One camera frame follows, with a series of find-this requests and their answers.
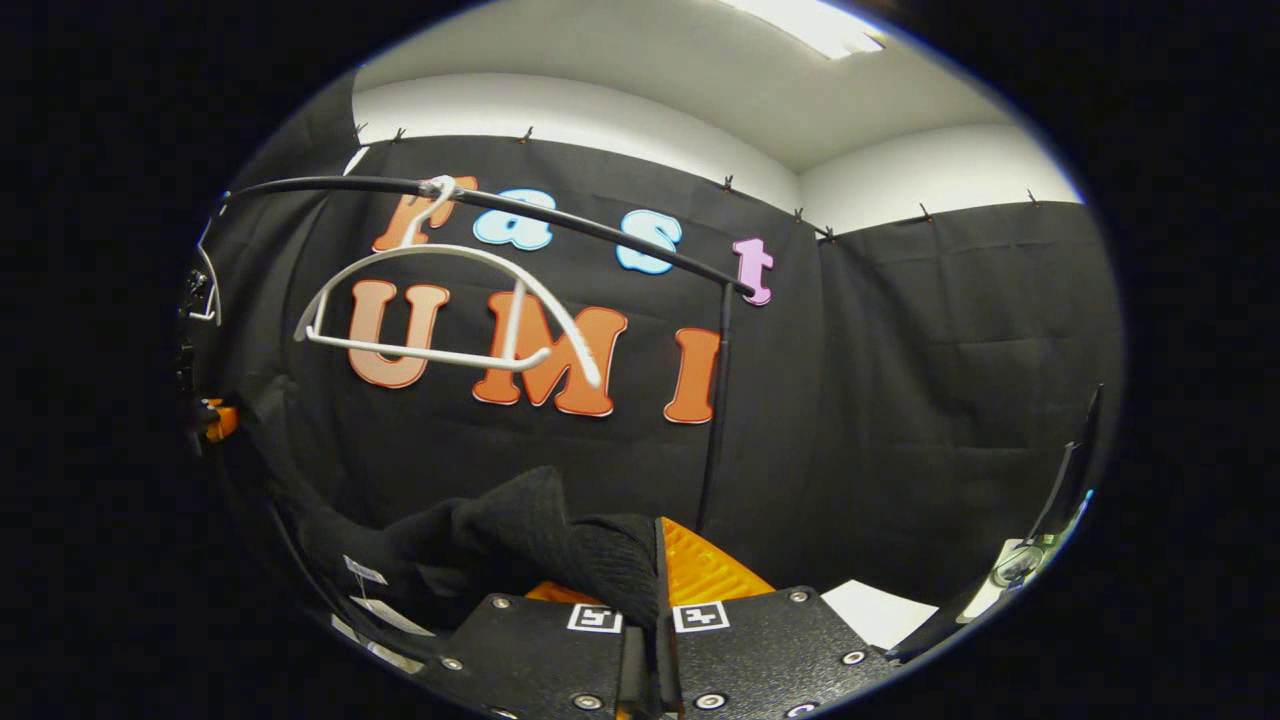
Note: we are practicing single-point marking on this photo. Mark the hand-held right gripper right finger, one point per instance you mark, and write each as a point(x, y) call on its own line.
point(760, 650)

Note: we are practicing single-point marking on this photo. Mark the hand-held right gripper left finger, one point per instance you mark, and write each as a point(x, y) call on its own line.
point(540, 650)

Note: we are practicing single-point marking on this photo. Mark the ceiling light panel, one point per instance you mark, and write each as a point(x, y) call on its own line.
point(810, 25)

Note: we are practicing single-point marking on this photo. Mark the black jacket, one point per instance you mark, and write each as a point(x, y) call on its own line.
point(520, 540)

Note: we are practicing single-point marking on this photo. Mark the white side table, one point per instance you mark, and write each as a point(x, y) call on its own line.
point(1010, 590)

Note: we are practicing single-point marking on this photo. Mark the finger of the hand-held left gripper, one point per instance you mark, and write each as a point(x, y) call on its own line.
point(222, 420)

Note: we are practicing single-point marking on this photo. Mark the black frame bar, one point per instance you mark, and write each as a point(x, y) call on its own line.
point(1060, 500)

